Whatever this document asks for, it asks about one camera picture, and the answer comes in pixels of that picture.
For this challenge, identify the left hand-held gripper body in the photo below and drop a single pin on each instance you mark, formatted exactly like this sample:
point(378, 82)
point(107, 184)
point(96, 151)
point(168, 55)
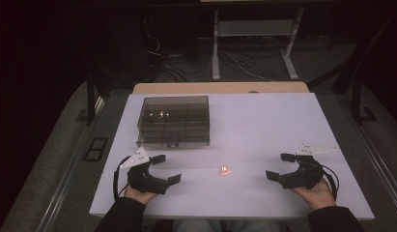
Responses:
point(139, 179)

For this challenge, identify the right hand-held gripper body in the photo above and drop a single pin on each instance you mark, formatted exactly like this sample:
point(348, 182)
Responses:
point(307, 175)

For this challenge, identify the dark clear compartment box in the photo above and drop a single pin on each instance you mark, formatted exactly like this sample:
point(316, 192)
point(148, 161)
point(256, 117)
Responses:
point(173, 129)

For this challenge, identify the small shiny orange piece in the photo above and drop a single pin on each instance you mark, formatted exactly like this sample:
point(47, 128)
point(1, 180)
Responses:
point(224, 170)

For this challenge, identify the person's left hand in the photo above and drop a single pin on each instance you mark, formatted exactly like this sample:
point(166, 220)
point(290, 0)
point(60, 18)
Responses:
point(138, 195)

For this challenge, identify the person's right hand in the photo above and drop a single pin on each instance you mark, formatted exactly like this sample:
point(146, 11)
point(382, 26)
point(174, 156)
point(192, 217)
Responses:
point(318, 196)

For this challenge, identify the small shiny pieces in box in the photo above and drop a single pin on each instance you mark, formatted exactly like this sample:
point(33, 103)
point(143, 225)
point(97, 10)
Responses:
point(160, 114)

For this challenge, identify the black floor socket cover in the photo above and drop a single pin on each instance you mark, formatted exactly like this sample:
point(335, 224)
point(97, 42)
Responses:
point(95, 149)

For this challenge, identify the black metal stand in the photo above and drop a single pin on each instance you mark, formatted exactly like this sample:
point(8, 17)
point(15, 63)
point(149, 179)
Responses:
point(357, 61)

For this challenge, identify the white metal stand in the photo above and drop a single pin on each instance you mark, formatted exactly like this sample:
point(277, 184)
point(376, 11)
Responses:
point(250, 28)

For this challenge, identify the black floor bracket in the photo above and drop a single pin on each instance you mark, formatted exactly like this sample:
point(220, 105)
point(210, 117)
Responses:
point(367, 115)

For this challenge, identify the black metal frame post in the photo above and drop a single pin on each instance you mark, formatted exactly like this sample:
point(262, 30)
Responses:
point(90, 100)

